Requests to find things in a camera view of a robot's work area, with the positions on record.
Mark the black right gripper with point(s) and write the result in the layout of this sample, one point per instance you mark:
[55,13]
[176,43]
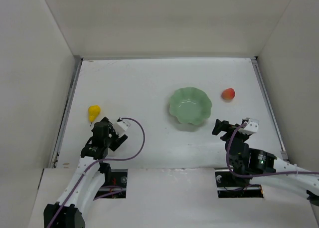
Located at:
[230,129]

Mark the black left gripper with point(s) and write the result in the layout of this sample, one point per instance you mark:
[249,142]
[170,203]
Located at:
[109,137]

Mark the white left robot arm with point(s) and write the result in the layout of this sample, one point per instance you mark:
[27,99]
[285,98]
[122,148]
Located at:
[91,173]

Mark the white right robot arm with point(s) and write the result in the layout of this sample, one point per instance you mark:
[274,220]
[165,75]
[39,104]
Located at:
[250,166]

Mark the yellow fake pear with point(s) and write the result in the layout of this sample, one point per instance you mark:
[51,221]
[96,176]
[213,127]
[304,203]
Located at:
[93,113]

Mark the red fake peach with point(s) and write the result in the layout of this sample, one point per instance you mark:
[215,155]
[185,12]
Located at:
[228,94]

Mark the green scalloped fruit bowl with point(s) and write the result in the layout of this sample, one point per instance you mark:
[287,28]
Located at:
[190,105]

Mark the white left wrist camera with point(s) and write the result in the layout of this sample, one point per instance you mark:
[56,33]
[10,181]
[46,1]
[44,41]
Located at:
[121,126]

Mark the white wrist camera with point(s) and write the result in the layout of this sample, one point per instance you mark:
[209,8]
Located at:
[251,126]
[121,126]

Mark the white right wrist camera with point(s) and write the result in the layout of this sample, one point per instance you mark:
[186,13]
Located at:
[251,126]

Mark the aluminium left table rail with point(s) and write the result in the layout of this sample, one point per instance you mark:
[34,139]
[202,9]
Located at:
[57,145]

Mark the aluminium table rail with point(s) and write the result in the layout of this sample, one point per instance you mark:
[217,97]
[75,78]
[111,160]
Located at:
[258,74]
[57,145]

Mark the aluminium right table rail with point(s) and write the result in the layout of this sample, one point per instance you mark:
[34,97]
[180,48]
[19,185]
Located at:
[258,74]

